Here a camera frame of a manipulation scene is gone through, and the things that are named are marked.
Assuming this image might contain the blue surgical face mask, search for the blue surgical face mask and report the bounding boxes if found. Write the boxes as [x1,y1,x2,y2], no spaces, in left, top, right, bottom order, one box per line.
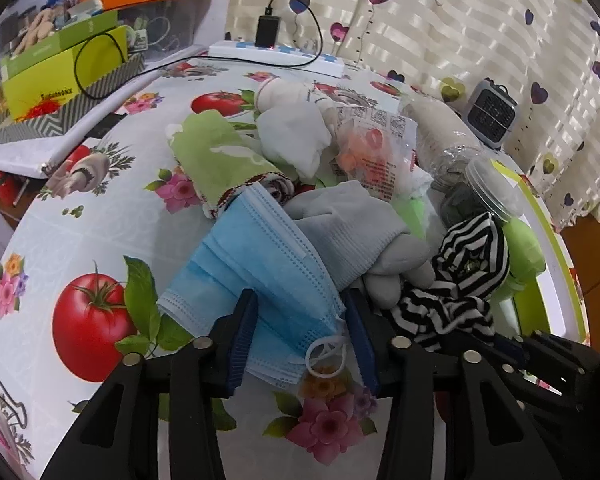
[158,184,344,387]

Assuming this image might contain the grey knit glove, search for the grey knit glove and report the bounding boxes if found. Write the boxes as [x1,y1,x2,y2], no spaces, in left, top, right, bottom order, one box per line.
[285,180,436,309]

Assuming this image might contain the black white striped cloth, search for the black white striped cloth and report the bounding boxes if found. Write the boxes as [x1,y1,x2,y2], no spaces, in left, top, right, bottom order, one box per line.
[388,212,510,351]

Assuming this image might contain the green patterned towel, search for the green patterned towel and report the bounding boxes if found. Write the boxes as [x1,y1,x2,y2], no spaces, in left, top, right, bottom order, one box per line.
[166,110,294,220]

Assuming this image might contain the plastic bag orange items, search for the plastic bag orange items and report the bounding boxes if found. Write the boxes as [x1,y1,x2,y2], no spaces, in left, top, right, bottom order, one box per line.
[335,106,432,202]

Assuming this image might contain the white cloth bundle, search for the white cloth bundle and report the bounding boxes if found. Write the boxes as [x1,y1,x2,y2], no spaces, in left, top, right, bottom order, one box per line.
[254,77,338,180]

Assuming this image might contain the light green microfiber cloth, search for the light green microfiber cloth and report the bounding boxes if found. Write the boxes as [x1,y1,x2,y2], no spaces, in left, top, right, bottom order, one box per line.
[391,196,427,240]

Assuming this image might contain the white green-edged storage box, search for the white green-edged storage box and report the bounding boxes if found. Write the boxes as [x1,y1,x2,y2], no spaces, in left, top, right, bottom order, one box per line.
[493,157,591,346]

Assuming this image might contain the green round lid container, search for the green round lid container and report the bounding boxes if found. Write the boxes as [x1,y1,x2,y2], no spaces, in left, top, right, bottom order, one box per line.
[490,218,546,304]

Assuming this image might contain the clear plastic jar beige cloth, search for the clear plastic jar beige cloth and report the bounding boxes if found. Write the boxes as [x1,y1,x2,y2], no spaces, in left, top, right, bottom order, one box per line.
[399,93,522,226]

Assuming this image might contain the small grey desk fan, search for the small grey desk fan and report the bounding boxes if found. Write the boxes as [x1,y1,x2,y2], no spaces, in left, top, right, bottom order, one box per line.
[463,78,518,150]

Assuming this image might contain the white blue power strip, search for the white blue power strip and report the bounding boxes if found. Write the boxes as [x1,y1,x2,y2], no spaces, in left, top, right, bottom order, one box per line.
[208,40,346,78]

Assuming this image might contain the chevron patterned tray box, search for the chevron patterned tray box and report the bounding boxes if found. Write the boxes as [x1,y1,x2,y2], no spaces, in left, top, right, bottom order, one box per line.
[0,53,145,145]

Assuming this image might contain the heart patterned curtain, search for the heart patterned curtain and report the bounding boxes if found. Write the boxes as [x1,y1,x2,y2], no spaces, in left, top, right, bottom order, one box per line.
[225,0,600,228]

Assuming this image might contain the yellow-green cardboard box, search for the yellow-green cardboard box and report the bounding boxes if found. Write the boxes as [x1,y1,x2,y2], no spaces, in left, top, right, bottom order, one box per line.
[1,26,128,122]

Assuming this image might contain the black charger plug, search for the black charger plug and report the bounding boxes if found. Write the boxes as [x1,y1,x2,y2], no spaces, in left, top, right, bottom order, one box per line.
[254,14,279,49]

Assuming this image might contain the green flat box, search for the green flat box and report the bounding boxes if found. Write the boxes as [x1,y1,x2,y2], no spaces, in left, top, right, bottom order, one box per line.
[1,8,118,81]

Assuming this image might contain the black charger cable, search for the black charger cable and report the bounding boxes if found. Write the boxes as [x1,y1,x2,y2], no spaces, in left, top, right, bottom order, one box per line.
[73,0,325,102]

